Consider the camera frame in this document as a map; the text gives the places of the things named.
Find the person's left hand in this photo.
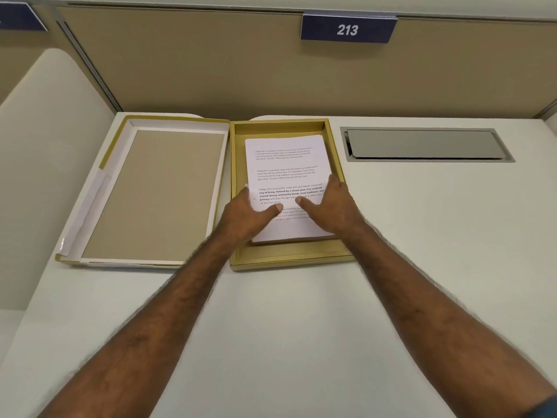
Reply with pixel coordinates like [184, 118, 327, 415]
[216, 186, 285, 254]

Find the person's right hand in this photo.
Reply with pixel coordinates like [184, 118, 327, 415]
[296, 173, 371, 241]

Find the stack of printed paper sheets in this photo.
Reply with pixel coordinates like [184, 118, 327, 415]
[245, 136, 337, 244]

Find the person's left forearm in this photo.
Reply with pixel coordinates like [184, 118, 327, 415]
[37, 233, 246, 418]

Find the person's right forearm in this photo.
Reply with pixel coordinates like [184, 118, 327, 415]
[341, 222, 557, 418]

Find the gold cardboard box tray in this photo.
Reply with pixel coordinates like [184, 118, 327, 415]
[229, 119, 357, 272]

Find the gold cardboard box lid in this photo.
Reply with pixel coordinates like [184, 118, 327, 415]
[55, 115, 230, 269]

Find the beige cubicle partition panel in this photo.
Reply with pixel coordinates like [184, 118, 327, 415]
[0, 4, 557, 122]

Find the blue desk number sign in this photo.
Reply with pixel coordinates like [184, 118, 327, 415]
[300, 10, 398, 43]
[0, 2, 49, 33]

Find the white side divider panel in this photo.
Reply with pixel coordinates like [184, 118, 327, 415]
[0, 48, 119, 312]

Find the blue shirt sleeve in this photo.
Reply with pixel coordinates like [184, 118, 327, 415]
[532, 395, 557, 418]

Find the grey desk cable flap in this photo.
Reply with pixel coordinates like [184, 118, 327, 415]
[340, 127, 516, 163]

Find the grey metal partition post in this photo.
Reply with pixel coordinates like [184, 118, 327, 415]
[53, 19, 125, 113]

